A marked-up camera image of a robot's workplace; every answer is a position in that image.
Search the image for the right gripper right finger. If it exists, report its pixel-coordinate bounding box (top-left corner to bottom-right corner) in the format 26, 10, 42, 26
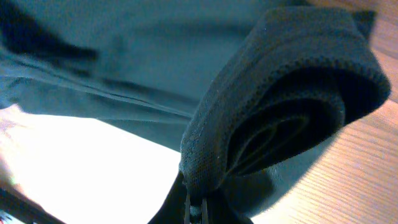
201, 198, 208, 224

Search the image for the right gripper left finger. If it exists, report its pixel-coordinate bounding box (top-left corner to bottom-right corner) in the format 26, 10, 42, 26
183, 194, 190, 224

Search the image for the black t-shirt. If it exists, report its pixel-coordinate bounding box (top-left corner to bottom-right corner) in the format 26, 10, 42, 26
1, 0, 391, 223

